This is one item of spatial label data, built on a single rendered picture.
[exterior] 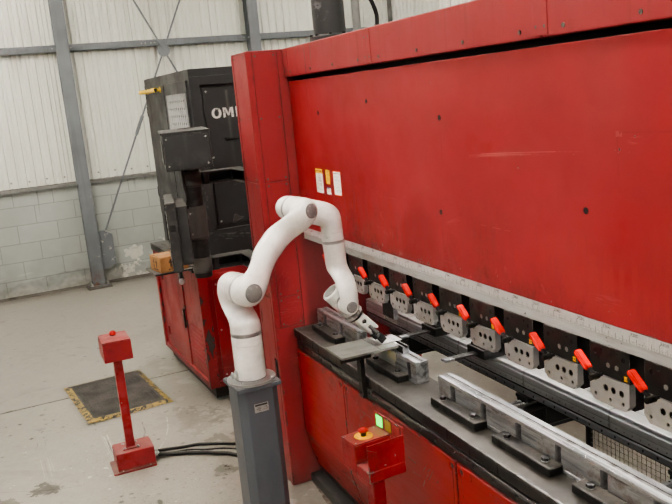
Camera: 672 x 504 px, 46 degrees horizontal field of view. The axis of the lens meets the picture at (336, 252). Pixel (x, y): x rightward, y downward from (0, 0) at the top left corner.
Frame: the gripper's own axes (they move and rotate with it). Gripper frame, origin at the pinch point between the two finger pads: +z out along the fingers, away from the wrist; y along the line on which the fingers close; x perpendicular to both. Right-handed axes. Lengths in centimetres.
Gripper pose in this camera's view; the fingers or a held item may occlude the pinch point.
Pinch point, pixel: (378, 336)
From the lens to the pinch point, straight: 344.3
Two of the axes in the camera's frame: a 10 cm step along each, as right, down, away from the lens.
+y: -4.0, -1.5, 9.0
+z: 6.6, 6.4, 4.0
